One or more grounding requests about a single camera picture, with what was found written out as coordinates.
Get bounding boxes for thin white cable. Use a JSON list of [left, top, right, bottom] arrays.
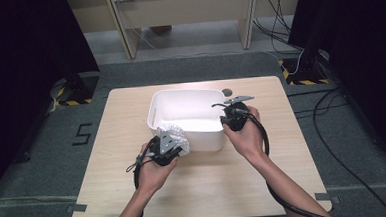
[[118, 0, 159, 52]]

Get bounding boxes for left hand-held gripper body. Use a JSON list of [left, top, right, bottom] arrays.
[[146, 128, 185, 168]]

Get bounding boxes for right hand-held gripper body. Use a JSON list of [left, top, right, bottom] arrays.
[[222, 94, 256, 133]]

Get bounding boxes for person's right hand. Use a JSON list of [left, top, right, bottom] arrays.
[[221, 105, 268, 165]]

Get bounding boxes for thin black floor cables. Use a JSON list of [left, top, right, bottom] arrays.
[[294, 93, 350, 119]]

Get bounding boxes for black cable bundle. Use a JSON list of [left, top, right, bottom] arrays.
[[250, 0, 304, 58]]

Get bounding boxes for black stand base striped tape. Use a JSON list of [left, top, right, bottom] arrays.
[[277, 55, 331, 88], [53, 71, 102, 108]]

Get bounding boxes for right hand-held gripper black cable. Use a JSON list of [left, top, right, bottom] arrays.
[[234, 102, 341, 217]]

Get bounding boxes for white cloth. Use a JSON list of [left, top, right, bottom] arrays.
[[155, 122, 191, 157]]

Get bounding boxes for beige wooden desk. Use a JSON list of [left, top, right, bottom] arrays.
[[64, 0, 307, 64]]

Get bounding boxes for left hand-held gripper black cable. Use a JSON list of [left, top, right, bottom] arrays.
[[124, 136, 162, 217]]

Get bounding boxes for long black floor cable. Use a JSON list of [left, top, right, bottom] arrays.
[[310, 85, 386, 217]]

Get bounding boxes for hand-held gripper black cable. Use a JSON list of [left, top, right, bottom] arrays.
[[124, 136, 162, 217], [234, 102, 341, 217]]

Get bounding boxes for grey tape strip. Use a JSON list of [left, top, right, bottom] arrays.
[[65, 203, 88, 214], [315, 191, 340, 206]]

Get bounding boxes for person's left hand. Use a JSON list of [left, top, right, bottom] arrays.
[[135, 141, 181, 195]]

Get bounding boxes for black curtain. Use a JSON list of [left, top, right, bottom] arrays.
[[284, 0, 386, 181], [0, 0, 106, 200]]

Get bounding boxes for straight black floor cable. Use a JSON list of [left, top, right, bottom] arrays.
[[286, 87, 339, 98]]

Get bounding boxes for white plastic bin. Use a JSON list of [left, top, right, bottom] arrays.
[[145, 86, 229, 156]]

